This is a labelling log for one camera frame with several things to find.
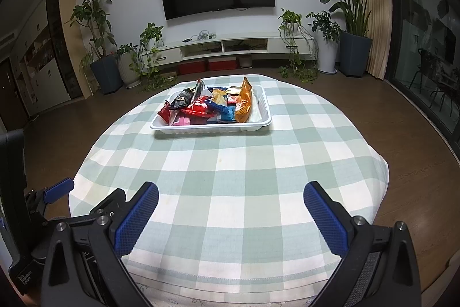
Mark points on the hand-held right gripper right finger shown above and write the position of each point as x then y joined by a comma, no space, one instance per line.
325,220

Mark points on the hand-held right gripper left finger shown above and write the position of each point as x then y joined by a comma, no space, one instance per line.
134,220

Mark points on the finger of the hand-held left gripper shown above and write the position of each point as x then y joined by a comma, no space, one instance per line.
111,201
59,190

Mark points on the pink snack packet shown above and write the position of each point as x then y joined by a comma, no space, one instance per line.
183,120

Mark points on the white plastic tray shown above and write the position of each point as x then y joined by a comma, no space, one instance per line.
215,128

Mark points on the red chocolate ball packet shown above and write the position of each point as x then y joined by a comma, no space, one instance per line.
196,107

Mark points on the long white snack packet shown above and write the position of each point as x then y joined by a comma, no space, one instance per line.
258,112

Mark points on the black snack packet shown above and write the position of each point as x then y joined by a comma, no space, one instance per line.
187,96

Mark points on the blue snack packet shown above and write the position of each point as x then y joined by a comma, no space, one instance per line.
222,111

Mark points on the orange snack packet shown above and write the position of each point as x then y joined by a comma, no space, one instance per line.
244,102

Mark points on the gold and red snack packet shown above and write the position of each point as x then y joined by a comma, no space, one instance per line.
219,96

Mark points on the green checkered tablecloth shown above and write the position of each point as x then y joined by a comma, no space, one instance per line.
230,166

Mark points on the thin plant on white stand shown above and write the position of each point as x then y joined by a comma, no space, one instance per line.
87,66

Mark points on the leafy tree in dark pot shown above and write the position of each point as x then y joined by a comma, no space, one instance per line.
106,75

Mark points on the plant in white ribbed pot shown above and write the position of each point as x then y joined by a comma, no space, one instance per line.
128,71

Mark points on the white television cabinet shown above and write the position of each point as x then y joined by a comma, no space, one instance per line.
169,53

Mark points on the bushy plant in white pot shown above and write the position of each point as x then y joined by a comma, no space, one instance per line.
327,55

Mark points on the large-leaf plant in dark pot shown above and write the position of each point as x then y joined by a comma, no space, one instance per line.
355,55

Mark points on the trailing vine plant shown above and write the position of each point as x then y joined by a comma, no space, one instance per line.
151,33

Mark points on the small white pot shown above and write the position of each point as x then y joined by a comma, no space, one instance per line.
245,61

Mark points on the black metal chair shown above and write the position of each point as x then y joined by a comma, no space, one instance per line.
424,66

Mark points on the hanging vine plant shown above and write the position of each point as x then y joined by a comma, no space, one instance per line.
291,19

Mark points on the beige curtain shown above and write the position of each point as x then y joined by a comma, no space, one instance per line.
377,23

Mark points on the glass sliding door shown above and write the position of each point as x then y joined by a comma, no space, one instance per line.
417,5

